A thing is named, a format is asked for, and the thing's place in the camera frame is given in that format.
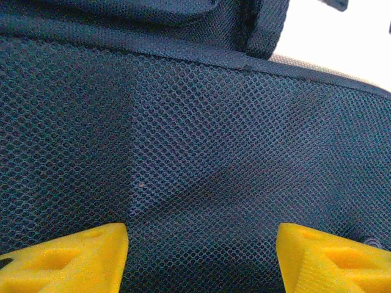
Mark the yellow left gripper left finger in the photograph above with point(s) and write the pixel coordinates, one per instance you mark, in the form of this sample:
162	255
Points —
61	268

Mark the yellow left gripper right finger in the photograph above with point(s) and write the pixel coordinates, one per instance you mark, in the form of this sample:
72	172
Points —
336	268

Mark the navy blue backpack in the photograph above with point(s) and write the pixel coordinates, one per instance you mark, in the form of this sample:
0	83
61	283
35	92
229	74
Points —
195	137

